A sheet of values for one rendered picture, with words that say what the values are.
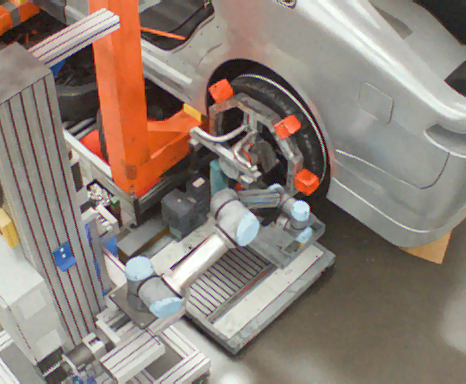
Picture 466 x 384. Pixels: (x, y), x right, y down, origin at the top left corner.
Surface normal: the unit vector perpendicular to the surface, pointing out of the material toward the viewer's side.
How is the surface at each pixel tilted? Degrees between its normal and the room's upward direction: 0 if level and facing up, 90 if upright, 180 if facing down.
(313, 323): 0
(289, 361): 0
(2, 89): 0
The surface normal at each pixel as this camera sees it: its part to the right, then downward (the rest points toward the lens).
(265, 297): 0.01, -0.65
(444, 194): -0.11, 0.75
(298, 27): -0.68, 0.42
